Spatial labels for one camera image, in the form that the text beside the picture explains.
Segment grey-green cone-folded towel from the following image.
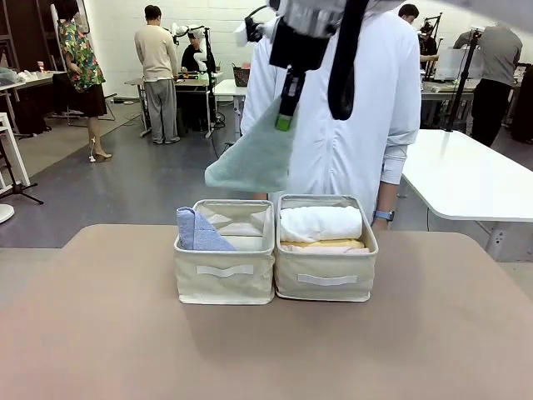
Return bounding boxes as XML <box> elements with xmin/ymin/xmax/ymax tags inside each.
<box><xmin>203</xmin><ymin>93</ymin><xmax>293</xmax><ymax>194</ymax></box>

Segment dark woven basket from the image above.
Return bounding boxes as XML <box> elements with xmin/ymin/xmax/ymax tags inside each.
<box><xmin>232</xmin><ymin>62</ymin><xmax>252</xmax><ymax>88</ymax></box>

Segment black floor stand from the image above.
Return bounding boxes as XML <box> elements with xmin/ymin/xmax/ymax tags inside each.
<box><xmin>0</xmin><ymin>145</ymin><xmax>45</xmax><ymax>206</ymax></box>

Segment person in white hoodie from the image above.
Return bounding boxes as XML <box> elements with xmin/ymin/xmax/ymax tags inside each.
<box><xmin>240</xmin><ymin>7</ymin><xmax>422</xmax><ymax>218</ymax></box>

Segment grey background workbench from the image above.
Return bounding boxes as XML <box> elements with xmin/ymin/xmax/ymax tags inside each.
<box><xmin>123</xmin><ymin>71</ymin><xmax>225</xmax><ymax>138</ymax></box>

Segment pink towel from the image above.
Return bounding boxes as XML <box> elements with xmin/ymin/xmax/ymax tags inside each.
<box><xmin>282</xmin><ymin>245</ymin><xmax>371</xmax><ymax>257</ymax></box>

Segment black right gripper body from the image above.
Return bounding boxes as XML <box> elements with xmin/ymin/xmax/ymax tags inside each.
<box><xmin>268</xmin><ymin>17</ymin><xmax>331</xmax><ymax>101</ymax></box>

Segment black camera tripod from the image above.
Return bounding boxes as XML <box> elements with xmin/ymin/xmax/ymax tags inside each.
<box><xmin>444</xmin><ymin>27</ymin><xmax>485</xmax><ymax>133</ymax></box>

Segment woman in floral shirt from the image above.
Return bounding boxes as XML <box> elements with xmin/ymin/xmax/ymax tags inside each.
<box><xmin>56</xmin><ymin>0</ymin><xmax>113</xmax><ymax>164</ymax></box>

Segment man in beige shirt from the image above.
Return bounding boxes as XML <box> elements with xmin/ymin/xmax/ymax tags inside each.
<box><xmin>133</xmin><ymin>4</ymin><xmax>182</xmax><ymax>146</ymax></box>

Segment blue cone-folded towel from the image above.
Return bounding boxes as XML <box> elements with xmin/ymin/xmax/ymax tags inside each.
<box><xmin>176</xmin><ymin>207</ymin><xmax>239</xmax><ymax>253</ymax></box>

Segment man in grey sweater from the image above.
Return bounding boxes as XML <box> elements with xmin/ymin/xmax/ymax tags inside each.
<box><xmin>452</xmin><ymin>21</ymin><xmax>524</xmax><ymax>148</ymax></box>

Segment white towel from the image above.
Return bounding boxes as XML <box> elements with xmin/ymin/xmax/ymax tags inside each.
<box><xmin>279</xmin><ymin>205</ymin><xmax>364</xmax><ymax>243</ymax></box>

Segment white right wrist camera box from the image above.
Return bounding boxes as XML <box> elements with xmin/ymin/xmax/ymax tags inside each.
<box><xmin>234</xmin><ymin>17</ymin><xmax>276</xmax><ymax>45</ymax></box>

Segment white table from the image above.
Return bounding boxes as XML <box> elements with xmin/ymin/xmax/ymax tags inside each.
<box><xmin>397</xmin><ymin>128</ymin><xmax>533</xmax><ymax>263</ymax></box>

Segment beige fabric bin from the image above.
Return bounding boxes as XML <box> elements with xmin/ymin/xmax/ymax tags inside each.
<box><xmin>173</xmin><ymin>198</ymin><xmax>276</xmax><ymax>306</ymax></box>
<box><xmin>274</xmin><ymin>193</ymin><xmax>380</xmax><ymax>303</ymax></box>

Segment yellow towel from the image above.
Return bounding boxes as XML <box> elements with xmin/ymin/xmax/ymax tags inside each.
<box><xmin>280</xmin><ymin>237</ymin><xmax>368</xmax><ymax>252</ymax></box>

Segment person's left forearm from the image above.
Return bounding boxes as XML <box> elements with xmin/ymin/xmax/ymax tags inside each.
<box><xmin>371</xmin><ymin>179</ymin><xmax>401</xmax><ymax>222</ymax></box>

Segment seated person in black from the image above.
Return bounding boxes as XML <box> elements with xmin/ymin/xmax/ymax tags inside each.
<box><xmin>180</xmin><ymin>32</ymin><xmax>218</xmax><ymax>87</ymax></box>

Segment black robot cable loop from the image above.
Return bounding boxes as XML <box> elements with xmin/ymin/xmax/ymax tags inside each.
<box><xmin>326</xmin><ymin>0</ymin><xmax>372</xmax><ymax>123</ymax></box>

